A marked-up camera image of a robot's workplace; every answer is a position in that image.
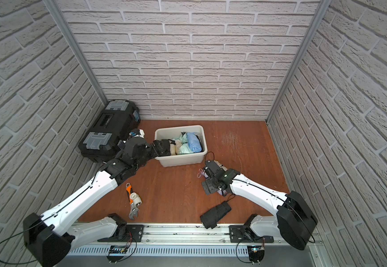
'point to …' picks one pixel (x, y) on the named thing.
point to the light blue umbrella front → (194, 142)
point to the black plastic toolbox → (118, 118)
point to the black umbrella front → (209, 219)
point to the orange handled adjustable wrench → (134, 209)
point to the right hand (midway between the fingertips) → (216, 182)
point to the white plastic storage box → (171, 132)
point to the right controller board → (256, 253)
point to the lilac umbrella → (202, 173)
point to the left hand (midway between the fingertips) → (160, 142)
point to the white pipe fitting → (136, 199)
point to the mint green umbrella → (184, 148)
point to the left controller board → (116, 249)
